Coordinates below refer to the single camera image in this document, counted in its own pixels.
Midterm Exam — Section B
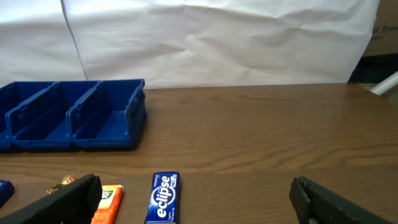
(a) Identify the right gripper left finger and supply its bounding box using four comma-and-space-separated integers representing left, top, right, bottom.
0, 173, 103, 224

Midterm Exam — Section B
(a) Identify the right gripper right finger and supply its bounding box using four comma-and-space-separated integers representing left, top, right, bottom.
289, 175, 398, 224

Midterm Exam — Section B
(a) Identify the gold candy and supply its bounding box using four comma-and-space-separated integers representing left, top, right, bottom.
46, 175, 76, 195

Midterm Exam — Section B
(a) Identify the blue candy pack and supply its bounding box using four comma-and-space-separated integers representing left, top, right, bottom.
0, 180, 16, 208
144, 171, 182, 224

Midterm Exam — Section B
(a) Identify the orange candy box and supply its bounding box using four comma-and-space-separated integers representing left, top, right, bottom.
90, 184, 125, 224

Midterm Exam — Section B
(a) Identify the blue tray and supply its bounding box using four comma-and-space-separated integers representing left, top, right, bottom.
0, 78, 148, 152

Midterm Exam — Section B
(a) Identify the white pipe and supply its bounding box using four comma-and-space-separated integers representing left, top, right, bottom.
369, 70, 398, 96

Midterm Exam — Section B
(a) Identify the cardboard box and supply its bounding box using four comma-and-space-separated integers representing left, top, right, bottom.
362, 0, 398, 57

